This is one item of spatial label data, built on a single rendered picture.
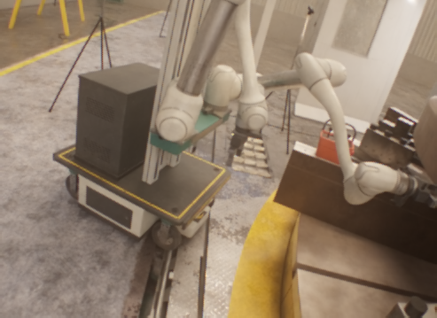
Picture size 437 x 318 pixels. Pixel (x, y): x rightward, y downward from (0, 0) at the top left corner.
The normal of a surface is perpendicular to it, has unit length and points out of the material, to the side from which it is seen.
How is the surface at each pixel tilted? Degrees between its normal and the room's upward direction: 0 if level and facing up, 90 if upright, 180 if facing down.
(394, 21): 90
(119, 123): 90
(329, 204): 90
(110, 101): 90
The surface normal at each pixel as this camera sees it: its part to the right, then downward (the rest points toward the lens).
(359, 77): -0.02, 0.45
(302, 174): -0.33, 0.36
